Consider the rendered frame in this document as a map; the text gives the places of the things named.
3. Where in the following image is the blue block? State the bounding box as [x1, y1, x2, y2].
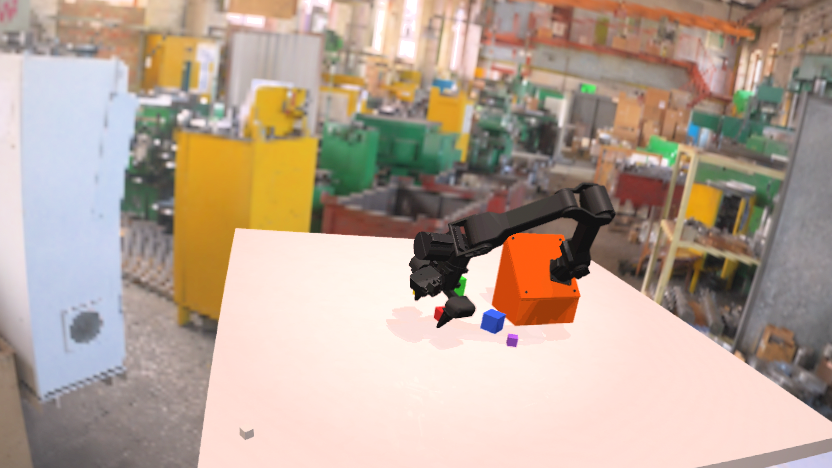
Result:
[480, 309, 506, 334]

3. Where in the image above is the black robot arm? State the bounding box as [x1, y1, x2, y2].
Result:
[410, 183, 616, 298]

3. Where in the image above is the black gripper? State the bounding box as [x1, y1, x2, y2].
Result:
[409, 256, 476, 328]

